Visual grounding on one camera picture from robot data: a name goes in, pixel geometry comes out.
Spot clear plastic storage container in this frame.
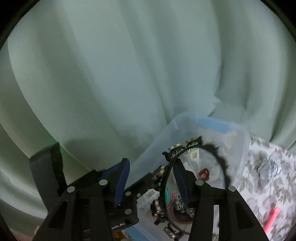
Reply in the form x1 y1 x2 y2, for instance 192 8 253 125
126 111 250 241

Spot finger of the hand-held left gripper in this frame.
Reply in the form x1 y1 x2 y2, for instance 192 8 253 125
109 173 163 232

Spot dark red hair claw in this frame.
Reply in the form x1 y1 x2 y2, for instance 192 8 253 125
198 169 210 181

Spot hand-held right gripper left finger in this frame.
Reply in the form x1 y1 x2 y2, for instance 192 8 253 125
33 158 130 241

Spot teal coil hair ties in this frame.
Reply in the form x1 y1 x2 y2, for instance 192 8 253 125
162 186 173 202

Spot beige hair clip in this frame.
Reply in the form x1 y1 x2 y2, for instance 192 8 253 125
188 148 201 160

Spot black decorated headband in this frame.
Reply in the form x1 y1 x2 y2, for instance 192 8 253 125
150 136 231 240

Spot small white packet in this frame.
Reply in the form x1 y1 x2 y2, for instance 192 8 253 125
136 189 160 209

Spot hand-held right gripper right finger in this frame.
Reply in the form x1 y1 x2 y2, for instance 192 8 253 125
173 160 270 241

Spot pink pen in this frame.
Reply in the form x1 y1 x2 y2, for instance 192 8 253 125
264 207 281 233

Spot leopard print scrunchie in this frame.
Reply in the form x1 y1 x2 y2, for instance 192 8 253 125
173 195 196 218

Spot green curtain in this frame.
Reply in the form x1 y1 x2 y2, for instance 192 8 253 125
0 0 296 232

